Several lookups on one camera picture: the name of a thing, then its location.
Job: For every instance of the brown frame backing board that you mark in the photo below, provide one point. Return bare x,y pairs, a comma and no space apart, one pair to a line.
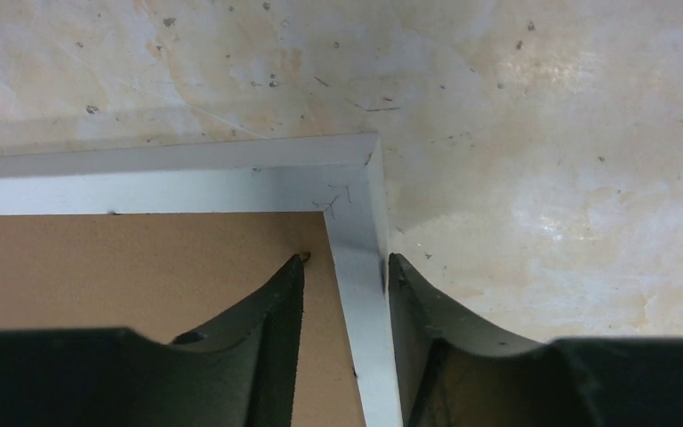
164,274

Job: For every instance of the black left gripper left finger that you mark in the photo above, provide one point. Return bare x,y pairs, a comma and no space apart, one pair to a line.
237,369

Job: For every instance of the white picture frame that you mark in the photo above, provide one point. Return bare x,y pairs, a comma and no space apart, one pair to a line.
340,176

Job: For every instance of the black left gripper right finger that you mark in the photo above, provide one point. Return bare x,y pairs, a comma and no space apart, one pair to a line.
456,368

